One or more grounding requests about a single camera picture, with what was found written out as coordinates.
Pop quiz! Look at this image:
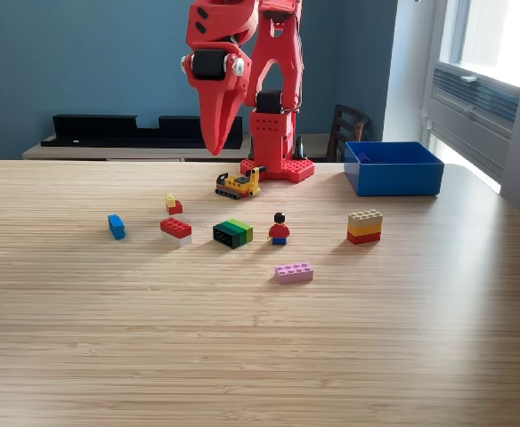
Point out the yellow toy digger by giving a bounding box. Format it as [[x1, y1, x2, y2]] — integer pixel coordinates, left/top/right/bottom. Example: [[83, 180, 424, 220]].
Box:
[[215, 165, 268, 200]]

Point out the blue plastic bin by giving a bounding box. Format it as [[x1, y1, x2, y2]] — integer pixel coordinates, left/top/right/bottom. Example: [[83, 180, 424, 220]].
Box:
[[344, 141, 446, 197]]

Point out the pale wooden sideboard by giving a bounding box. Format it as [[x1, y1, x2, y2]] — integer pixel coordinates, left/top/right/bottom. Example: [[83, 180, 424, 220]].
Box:
[[21, 133, 345, 162]]

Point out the dark wooden chair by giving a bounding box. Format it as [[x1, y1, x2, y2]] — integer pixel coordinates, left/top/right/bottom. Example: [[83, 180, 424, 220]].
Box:
[[325, 103, 371, 164]]

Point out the red and white brick stack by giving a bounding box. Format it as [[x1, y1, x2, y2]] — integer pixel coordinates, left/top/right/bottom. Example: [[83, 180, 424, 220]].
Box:
[[159, 217, 193, 248]]

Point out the green brick stack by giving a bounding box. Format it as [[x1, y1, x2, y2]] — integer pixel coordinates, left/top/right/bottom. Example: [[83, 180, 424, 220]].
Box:
[[212, 218, 255, 250]]

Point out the toy figure red shirt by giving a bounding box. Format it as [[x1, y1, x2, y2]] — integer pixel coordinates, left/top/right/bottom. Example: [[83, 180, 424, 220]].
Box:
[[267, 212, 291, 246]]

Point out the blue brick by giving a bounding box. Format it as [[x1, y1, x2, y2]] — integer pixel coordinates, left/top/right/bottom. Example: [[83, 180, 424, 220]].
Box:
[[107, 213, 126, 241]]

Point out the tan orange red brick stack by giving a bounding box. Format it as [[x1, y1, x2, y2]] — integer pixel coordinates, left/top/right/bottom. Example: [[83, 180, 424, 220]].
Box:
[[346, 208, 384, 246]]

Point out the window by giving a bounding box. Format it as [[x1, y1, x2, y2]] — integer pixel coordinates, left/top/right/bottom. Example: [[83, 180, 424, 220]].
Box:
[[437, 0, 520, 88]]

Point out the grey wall heater unit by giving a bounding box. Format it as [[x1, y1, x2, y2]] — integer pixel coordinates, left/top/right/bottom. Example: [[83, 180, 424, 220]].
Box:
[[427, 61, 520, 183]]

